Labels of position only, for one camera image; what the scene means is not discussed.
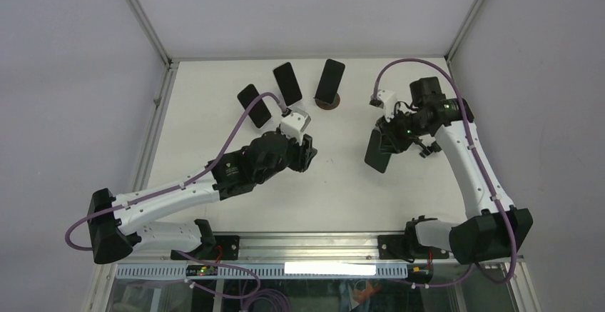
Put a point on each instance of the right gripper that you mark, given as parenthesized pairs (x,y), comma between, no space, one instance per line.
(390,142)

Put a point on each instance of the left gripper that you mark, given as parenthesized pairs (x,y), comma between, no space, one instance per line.
(303,153)

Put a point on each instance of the black phone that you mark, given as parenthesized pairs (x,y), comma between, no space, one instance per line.
(259,114)
(330,80)
(374,157)
(287,83)

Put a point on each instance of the black tall clamp stand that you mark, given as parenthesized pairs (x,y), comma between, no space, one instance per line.
(426,151)

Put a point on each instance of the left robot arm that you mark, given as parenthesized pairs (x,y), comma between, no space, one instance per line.
(123,224)

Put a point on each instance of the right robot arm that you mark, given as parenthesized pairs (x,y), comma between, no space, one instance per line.
(495,227)

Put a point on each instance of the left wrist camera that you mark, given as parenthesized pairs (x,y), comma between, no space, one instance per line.
(294,124)

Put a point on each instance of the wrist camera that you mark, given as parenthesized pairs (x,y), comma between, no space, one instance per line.
(387,101)
(294,124)

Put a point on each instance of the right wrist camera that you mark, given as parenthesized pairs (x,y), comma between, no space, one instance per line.
(387,101)

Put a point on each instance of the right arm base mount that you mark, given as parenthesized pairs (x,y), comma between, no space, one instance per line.
(400,247)

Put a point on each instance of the aluminium frame rail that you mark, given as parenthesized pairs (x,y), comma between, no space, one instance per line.
(255,247)

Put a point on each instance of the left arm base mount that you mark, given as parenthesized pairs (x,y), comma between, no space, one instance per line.
(225,248)

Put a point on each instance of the white slotted cable duct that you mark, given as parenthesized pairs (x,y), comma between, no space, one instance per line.
(287,270)

